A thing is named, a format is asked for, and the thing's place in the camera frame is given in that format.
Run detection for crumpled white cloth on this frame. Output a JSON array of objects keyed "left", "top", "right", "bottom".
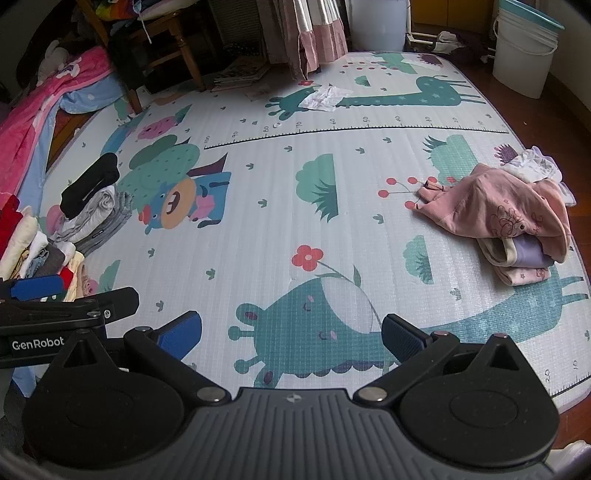
[{"left": 299, "top": 84, "right": 354, "bottom": 112}]

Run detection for dark hanging garment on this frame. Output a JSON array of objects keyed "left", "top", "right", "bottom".
[{"left": 108, "top": 28, "right": 157, "bottom": 93}]

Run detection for white plastic bucket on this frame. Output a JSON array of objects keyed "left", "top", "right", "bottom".
[{"left": 492, "top": 7, "right": 560, "bottom": 100}]

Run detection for white lace garment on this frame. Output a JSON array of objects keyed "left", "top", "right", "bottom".
[{"left": 501, "top": 145, "right": 578, "bottom": 206}]

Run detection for pink patterned garment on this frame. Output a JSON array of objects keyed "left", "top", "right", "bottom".
[{"left": 496, "top": 265, "right": 552, "bottom": 287}]

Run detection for pink curtain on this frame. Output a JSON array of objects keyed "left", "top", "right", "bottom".
[{"left": 272, "top": 0, "right": 349, "bottom": 81}]

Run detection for purple and cream garment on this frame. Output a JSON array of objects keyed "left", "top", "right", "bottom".
[{"left": 478, "top": 235, "right": 555, "bottom": 269}]

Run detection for black folded garment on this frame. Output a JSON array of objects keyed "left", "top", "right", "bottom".
[{"left": 60, "top": 152, "right": 121, "bottom": 220}]

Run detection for pink sweatshirt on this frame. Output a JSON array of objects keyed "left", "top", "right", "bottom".
[{"left": 411, "top": 164, "right": 573, "bottom": 264}]

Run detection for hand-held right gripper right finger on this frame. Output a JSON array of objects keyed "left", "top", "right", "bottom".
[{"left": 353, "top": 314, "right": 532, "bottom": 407}]

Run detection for teal plastic basin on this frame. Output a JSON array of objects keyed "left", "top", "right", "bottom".
[{"left": 499, "top": 0, "right": 566, "bottom": 31}]

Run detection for pink printed blanket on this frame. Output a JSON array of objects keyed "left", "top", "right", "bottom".
[{"left": 0, "top": 46, "right": 112, "bottom": 195}]

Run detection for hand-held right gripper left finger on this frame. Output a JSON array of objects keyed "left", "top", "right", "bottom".
[{"left": 55, "top": 311, "right": 232, "bottom": 407}]

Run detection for printed animal play mat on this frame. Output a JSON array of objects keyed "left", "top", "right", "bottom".
[{"left": 39, "top": 50, "right": 591, "bottom": 402}]

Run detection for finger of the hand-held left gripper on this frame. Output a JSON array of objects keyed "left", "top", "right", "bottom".
[
  {"left": 0, "top": 274, "right": 65, "bottom": 302},
  {"left": 0, "top": 286, "right": 140, "bottom": 335}
]

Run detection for small white rag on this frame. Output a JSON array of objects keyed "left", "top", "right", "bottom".
[{"left": 434, "top": 31, "right": 467, "bottom": 54}]

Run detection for grey striped folded garment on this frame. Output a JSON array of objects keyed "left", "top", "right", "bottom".
[{"left": 78, "top": 191, "right": 134, "bottom": 257}]

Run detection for white plastic barrel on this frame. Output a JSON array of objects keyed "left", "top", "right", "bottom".
[{"left": 344, "top": 0, "right": 411, "bottom": 51}]

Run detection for wooden chair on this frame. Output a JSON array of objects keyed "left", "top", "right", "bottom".
[{"left": 76, "top": 0, "right": 208, "bottom": 114}]

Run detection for grey plush toy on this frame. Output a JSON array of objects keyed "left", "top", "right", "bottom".
[{"left": 37, "top": 39, "right": 77, "bottom": 84}]

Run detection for stack of magazines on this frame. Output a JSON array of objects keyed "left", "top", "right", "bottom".
[{"left": 212, "top": 58, "right": 271, "bottom": 90}]

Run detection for stack of folded clothes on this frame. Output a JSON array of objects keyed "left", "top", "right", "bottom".
[{"left": 0, "top": 194, "right": 100, "bottom": 302}]

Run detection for light grey folded garment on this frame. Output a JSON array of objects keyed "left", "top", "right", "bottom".
[{"left": 51, "top": 185, "right": 116, "bottom": 241}]

